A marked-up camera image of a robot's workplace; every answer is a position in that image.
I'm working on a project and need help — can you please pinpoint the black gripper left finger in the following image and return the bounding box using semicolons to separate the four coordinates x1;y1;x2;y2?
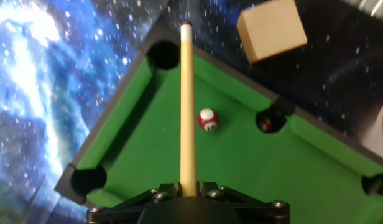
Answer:
87;182;182;224

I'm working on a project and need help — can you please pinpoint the red pool ball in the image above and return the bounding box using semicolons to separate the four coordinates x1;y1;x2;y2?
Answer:
258;113;275;133

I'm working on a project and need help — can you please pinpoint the maroon striped pool ball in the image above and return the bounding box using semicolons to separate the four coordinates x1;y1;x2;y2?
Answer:
196;107;220;133

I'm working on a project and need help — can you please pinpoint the wooden cube block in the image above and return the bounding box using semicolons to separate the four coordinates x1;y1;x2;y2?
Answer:
236;0;308;65

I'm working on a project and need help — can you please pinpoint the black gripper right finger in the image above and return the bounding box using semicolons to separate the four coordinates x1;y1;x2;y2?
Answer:
197;182;290;224

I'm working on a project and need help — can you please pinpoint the mini green pool table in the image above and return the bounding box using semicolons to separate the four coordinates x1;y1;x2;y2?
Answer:
53;21;383;224

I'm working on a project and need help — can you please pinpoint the galaxy and forest printed cloth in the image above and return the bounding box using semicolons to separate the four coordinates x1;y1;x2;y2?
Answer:
0;0;383;224

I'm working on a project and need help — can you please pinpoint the wooden pool cue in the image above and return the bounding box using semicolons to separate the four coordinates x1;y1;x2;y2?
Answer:
180;21;199;198

